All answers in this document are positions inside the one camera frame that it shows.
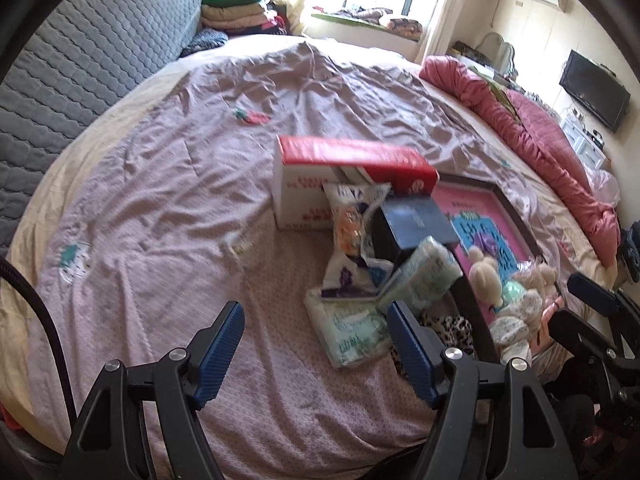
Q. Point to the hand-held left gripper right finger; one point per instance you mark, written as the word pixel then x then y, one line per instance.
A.
pixel 412 355

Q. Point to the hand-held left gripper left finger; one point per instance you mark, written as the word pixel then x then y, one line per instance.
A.
pixel 220 355

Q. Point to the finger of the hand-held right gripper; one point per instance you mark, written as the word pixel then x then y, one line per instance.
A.
pixel 590 291
pixel 631 252

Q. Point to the cream teddy bear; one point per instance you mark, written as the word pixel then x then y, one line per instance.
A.
pixel 542 276

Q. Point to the green mask bundle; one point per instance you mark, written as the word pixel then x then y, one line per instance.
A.
pixel 514 291

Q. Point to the floral fabric scrunchie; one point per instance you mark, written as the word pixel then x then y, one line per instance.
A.
pixel 515 320

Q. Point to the pink printed box tray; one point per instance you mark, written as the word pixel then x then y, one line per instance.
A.
pixel 450 205

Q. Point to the leopard print cloth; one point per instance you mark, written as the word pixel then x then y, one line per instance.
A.
pixel 450 330

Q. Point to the person's dark clothing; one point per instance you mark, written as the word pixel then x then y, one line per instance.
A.
pixel 575 415

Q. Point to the flat pale green tissue pack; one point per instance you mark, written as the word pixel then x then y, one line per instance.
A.
pixel 345 330

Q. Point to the white snack packet dark print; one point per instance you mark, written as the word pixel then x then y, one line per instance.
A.
pixel 350 277

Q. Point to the small plush with purple hat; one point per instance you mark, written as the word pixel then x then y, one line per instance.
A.
pixel 485 275

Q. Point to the white drawer unit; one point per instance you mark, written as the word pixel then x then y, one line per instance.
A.
pixel 582 140

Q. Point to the dark blue box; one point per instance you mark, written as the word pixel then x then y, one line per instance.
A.
pixel 410 220

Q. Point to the pink ruffled comforter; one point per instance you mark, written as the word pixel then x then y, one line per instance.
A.
pixel 540 145

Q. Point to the lilac bed quilt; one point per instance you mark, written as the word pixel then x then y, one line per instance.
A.
pixel 175 210

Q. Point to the black television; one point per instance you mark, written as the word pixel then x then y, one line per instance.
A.
pixel 595 90

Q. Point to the white snack packet orange print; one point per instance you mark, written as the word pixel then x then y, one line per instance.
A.
pixel 350 200

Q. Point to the green patterned cloth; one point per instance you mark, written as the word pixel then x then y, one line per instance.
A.
pixel 502 95

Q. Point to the red and white carton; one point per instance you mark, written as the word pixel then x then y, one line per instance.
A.
pixel 350 152

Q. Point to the white framed mirror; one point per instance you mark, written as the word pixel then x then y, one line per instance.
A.
pixel 497 52

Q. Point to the cluttered dressing table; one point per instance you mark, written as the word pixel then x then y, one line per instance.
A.
pixel 470 55

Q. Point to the dark knitted blanket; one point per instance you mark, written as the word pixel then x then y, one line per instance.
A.
pixel 205 42

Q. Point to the grey quilted headboard cover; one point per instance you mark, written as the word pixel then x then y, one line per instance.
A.
pixel 75 70

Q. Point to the clothes on windowsill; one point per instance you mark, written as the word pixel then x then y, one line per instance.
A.
pixel 370 17

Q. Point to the stack of folded clothes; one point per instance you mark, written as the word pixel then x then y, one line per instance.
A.
pixel 235 12

